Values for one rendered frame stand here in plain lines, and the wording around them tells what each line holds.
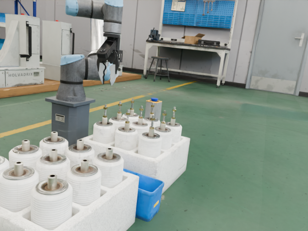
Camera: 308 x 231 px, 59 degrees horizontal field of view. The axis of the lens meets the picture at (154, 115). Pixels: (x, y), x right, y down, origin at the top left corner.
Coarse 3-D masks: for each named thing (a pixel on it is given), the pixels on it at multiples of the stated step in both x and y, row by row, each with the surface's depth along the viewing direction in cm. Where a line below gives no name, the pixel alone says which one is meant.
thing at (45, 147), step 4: (40, 144) 94; (44, 144) 93; (48, 144) 93; (52, 144) 93; (56, 144) 94; (60, 144) 94; (64, 144) 96; (40, 148) 95; (44, 148) 93; (48, 148) 93; (52, 148) 93; (56, 148) 93; (60, 148) 94; (64, 148) 96; (44, 152) 94; (48, 152) 93; (60, 152) 95; (64, 152) 96
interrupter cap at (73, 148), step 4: (72, 144) 94; (76, 144) 95; (84, 144) 95; (68, 148) 91; (72, 148) 91; (76, 148) 92; (84, 148) 93; (88, 148) 92; (76, 152) 89; (80, 152) 89; (84, 152) 89
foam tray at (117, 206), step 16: (128, 176) 91; (112, 192) 81; (128, 192) 88; (0, 208) 68; (80, 208) 71; (96, 208) 72; (112, 208) 80; (128, 208) 90; (0, 224) 66; (16, 224) 63; (32, 224) 63; (64, 224) 65; (80, 224) 67; (96, 224) 74; (112, 224) 82; (128, 224) 92
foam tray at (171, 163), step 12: (96, 144) 118; (108, 144) 119; (180, 144) 128; (132, 156) 110; (144, 156) 110; (168, 156) 115; (180, 156) 130; (132, 168) 111; (144, 168) 109; (156, 168) 106; (168, 168) 118; (180, 168) 134; (168, 180) 121
